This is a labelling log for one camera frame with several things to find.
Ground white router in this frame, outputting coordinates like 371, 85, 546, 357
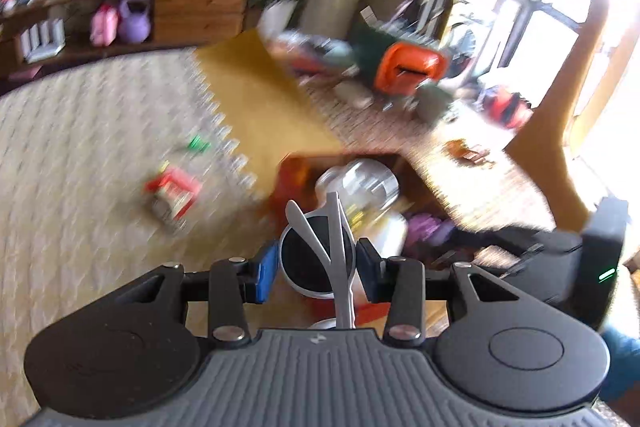
19, 19, 66, 63

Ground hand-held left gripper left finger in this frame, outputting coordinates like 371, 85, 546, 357
134, 240, 281, 341

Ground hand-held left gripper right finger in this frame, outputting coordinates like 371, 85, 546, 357
355, 237, 523, 341

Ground dark green box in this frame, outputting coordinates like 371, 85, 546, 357
349, 21, 403, 84

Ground small green toy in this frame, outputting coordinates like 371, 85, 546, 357
184, 134, 212, 154

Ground person's right forearm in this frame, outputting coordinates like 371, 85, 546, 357
597, 324, 640, 406

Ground yellow mat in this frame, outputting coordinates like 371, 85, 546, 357
192, 28, 353, 208

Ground red and pink toy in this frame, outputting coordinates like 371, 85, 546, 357
143, 163, 203, 229

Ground purple kettlebell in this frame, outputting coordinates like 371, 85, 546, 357
118, 0, 153, 44

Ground white-framed sunglasses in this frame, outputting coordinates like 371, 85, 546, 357
277, 191, 359, 329

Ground pile of plastic bags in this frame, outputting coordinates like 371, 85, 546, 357
272, 32, 361, 78

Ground purple toy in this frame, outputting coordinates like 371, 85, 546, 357
407, 212, 454, 254

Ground wooden TV cabinet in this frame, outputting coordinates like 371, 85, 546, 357
0, 0, 251, 80

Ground red bag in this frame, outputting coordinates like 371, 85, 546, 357
480, 84, 533, 130

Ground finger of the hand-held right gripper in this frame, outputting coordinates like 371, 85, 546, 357
446, 223, 547, 260

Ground small brown toy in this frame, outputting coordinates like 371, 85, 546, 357
446, 138, 497, 168

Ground pink toy backpack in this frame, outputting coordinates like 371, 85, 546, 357
89, 3, 120, 47

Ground cream quilted mat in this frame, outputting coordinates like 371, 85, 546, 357
0, 49, 301, 410

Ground red storage box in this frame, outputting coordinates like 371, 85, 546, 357
265, 151, 483, 329

